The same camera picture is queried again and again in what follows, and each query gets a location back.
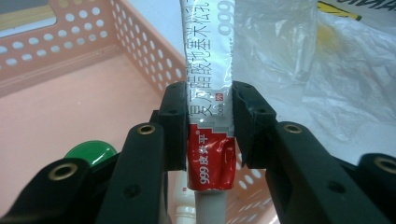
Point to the green capped small bottle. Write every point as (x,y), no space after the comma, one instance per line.
(90,152)

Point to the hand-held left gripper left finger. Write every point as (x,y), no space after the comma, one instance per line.
(174,130)

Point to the small white bottle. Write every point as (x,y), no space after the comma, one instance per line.
(185,208)

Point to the red and white ointment tube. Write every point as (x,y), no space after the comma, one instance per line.
(208,62)

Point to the clear printed plastic bag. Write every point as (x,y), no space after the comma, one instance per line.
(311,77)

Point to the pink perforated plastic basket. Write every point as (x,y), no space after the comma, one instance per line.
(77,109)

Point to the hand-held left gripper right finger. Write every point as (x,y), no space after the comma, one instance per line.
(252,124)

